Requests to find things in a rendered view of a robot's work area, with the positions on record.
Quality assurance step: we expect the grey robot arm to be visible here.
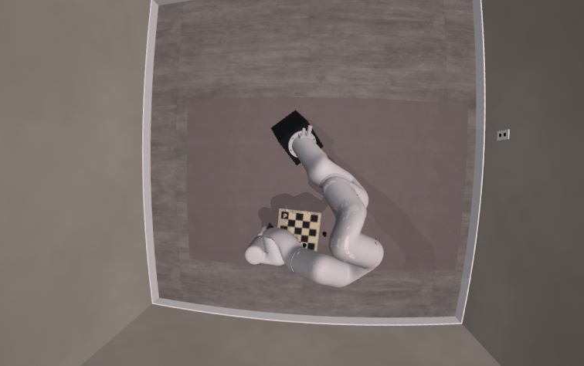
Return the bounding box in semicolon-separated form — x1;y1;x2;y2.
245;125;384;287

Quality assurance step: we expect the black and cream chessboard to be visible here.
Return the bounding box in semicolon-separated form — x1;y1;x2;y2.
277;208;321;251

